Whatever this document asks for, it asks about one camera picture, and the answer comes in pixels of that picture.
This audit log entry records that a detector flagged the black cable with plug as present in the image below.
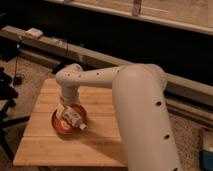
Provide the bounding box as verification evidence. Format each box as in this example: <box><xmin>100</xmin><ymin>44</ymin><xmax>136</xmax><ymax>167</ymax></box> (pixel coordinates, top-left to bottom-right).
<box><xmin>12</xmin><ymin>41</ymin><xmax>25</xmax><ymax>86</ymax></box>

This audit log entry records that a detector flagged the wooden upper shelf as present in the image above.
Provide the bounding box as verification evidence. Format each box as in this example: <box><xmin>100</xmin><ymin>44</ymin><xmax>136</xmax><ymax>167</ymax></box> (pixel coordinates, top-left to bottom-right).
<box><xmin>46</xmin><ymin>0</ymin><xmax>213</xmax><ymax>36</ymax></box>

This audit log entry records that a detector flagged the orange ceramic bowl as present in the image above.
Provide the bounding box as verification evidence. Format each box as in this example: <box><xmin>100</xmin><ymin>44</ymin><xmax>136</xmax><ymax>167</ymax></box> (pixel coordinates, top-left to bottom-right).
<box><xmin>50</xmin><ymin>104</ymin><xmax>88</xmax><ymax>136</ymax></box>

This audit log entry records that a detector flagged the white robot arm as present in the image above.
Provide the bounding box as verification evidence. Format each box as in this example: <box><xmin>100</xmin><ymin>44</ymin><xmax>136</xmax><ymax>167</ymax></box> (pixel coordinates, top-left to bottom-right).
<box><xmin>56</xmin><ymin>64</ymin><xmax>183</xmax><ymax>171</ymax></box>

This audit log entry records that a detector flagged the long wooden beam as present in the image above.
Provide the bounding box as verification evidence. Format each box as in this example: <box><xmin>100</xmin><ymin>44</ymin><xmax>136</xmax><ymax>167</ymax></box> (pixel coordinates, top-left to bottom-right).
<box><xmin>0</xmin><ymin>26</ymin><xmax>213</xmax><ymax>106</ymax></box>

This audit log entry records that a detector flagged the small white box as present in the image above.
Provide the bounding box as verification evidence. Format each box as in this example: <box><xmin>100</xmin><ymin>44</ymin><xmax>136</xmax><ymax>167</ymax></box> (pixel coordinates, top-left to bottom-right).
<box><xmin>26</xmin><ymin>28</ymin><xmax>43</xmax><ymax>38</ymax></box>

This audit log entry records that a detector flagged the wooden slat table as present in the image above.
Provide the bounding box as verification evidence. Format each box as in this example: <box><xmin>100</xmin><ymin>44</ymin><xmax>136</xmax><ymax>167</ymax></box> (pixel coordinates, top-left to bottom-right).
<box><xmin>13</xmin><ymin>79</ymin><xmax>126</xmax><ymax>167</ymax></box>

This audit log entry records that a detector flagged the white plastic bottle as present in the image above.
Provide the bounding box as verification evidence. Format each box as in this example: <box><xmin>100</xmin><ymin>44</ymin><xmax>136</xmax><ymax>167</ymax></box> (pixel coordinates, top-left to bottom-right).
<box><xmin>55</xmin><ymin>103</ymin><xmax>88</xmax><ymax>131</ymax></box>

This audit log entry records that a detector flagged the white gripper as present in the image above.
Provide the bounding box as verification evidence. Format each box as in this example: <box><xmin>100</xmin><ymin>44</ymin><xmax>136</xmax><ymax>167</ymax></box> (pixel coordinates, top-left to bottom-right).
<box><xmin>56</xmin><ymin>94</ymin><xmax>81</xmax><ymax>118</ymax></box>

